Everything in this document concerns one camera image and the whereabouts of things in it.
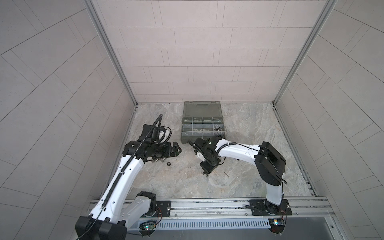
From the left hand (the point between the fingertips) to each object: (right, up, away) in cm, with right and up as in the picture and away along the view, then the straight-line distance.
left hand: (177, 149), depth 73 cm
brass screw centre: (+26, -16, +9) cm, 32 cm away
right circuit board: (+47, -34, -5) cm, 58 cm away
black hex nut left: (-7, -11, +12) cm, 18 cm away
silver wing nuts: (+24, +7, +26) cm, 36 cm away
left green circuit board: (-11, -31, -9) cm, 34 cm away
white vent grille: (+18, -33, -5) cm, 38 cm away
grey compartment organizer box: (+13, +14, +27) cm, 33 cm away
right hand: (+15, -15, +8) cm, 23 cm away
